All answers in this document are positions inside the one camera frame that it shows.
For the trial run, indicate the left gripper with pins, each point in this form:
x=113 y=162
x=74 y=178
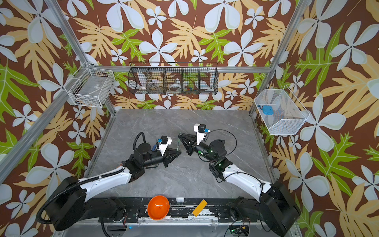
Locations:
x=167 y=156

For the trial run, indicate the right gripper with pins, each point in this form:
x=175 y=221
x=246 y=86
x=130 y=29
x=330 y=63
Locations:
x=192 y=145

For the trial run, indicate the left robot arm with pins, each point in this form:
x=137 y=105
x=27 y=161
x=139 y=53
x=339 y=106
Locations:
x=75 y=200

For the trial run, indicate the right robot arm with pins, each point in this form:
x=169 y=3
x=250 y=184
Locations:
x=271 y=203

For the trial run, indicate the orange bowl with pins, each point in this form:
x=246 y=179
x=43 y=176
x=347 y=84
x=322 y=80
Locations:
x=158 y=208

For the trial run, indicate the yellow block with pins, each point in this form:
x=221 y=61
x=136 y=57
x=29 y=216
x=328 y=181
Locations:
x=199 y=208

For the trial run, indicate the blue object in basket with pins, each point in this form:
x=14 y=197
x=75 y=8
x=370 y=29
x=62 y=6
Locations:
x=266 y=110

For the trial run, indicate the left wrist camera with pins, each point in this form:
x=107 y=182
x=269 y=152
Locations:
x=163 y=143

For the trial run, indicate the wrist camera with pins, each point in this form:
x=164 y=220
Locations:
x=201 y=132
x=163 y=143

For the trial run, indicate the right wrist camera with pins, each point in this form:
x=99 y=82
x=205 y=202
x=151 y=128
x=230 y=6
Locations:
x=201 y=132

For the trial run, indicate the black wire basket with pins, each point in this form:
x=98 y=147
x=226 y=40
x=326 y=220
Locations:
x=173 y=78

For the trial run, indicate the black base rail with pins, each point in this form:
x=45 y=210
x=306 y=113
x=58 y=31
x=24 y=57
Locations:
x=219 y=210

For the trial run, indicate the white wire basket right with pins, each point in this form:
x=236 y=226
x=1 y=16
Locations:
x=289 y=112

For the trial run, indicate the white wire basket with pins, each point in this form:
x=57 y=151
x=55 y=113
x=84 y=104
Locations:
x=289 y=112
x=90 y=86

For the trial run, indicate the white wire basket left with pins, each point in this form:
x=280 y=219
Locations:
x=90 y=86

